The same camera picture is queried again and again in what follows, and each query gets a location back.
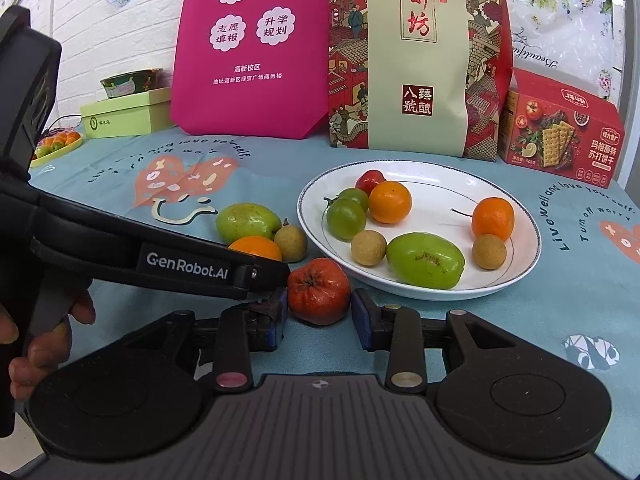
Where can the yellow-green tray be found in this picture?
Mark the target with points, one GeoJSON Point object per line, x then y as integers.
{"type": "Point", "coordinates": [50, 161]}

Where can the green mango fruit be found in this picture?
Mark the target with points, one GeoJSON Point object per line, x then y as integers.
{"type": "Point", "coordinates": [246, 222]}

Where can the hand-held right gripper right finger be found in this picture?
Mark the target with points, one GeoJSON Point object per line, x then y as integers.
{"type": "Point", "coordinates": [361, 320]}

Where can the green patterned bowl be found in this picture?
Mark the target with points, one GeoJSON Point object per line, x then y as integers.
{"type": "Point", "coordinates": [130, 85]}

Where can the small green plum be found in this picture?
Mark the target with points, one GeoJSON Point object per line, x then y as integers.
{"type": "Point", "coordinates": [345, 220]}
{"type": "Point", "coordinates": [356, 196]}

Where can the light green box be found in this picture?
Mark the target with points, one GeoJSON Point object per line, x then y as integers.
{"type": "Point", "coordinates": [120, 118]}

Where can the heap of tiny fruits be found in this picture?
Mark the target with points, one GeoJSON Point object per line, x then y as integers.
{"type": "Point", "coordinates": [57, 142]}

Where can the teal printed tablecloth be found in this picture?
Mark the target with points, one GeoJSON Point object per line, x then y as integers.
{"type": "Point", "coordinates": [500, 320]}

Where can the white floral plastic bag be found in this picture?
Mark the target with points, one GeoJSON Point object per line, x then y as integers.
{"type": "Point", "coordinates": [550, 25]}

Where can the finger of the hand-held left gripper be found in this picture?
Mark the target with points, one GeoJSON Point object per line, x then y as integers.
{"type": "Point", "coordinates": [265, 280]}

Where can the small red cherry tomato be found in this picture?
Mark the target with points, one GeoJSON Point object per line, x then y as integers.
{"type": "Point", "coordinates": [371, 180]}

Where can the person's left hand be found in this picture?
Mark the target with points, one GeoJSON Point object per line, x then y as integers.
{"type": "Point", "coordinates": [27, 375]}

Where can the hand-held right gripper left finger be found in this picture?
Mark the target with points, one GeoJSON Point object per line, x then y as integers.
{"type": "Point", "coordinates": [279, 322]}

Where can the red cracker box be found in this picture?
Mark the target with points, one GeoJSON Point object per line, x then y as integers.
{"type": "Point", "coordinates": [550, 132]}

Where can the pink tote bag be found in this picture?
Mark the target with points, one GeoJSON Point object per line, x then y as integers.
{"type": "Point", "coordinates": [250, 105]}

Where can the large green jujube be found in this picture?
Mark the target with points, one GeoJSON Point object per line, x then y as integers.
{"type": "Point", "coordinates": [425, 261]}

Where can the red patterned gift bag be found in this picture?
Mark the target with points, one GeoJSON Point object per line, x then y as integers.
{"type": "Point", "coordinates": [415, 125]}

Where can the large red tomato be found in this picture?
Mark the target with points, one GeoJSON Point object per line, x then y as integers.
{"type": "Point", "coordinates": [318, 292]}

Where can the brown longan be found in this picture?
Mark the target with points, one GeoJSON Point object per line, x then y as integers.
{"type": "Point", "coordinates": [368, 248]}
{"type": "Point", "coordinates": [489, 252]}
{"type": "Point", "coordinates": [290, 244]}

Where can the orange tangerine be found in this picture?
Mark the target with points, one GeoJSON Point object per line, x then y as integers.
{"type": "Point", "coordinates": [255, 249]}
{"type": "Point", "coordinates": [493, 219]}
{"type": "Point", "coordinates": [390, 202]}

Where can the white plate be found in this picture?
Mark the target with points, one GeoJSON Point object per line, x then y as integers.
{"type": "Point", "coordinates": [440, 185]}

